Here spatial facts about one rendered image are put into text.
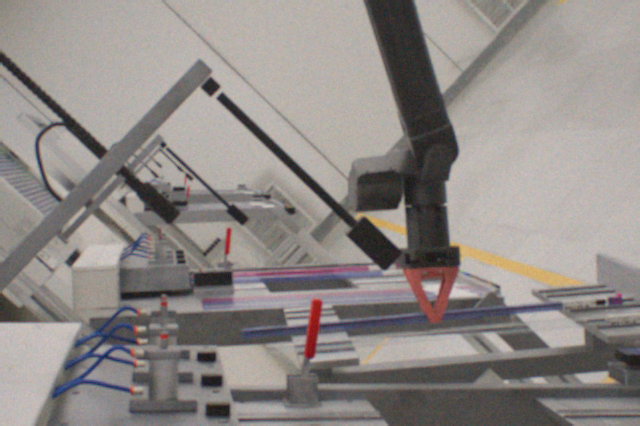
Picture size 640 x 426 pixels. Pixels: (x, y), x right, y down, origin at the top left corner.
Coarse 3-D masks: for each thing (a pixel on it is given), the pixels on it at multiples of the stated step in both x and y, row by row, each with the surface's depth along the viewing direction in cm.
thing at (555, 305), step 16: (528, 304) 153; (544, 304) 153; (560, 304) 153; (608, 304) 153; (336, 320) 152; (352, 320) 151; (368, 320) 151; (384, 320) 151; (400, 320) 151; (416, 320) 151; (448, 320) 152; (256, 336) 150
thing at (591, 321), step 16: (544, 320) 144; (560, 320) 143; (576, 320) 143; (592, 320) 143; (608, 320) 143; (352, 336) 142; (368, 336) 141; (384, 336) 141; (400, 336) 141; (416, 336) 141; (432, 336) 142; (448, 336) 142; (464, 336) 142; (272, 352) 140; (288, 352) 140
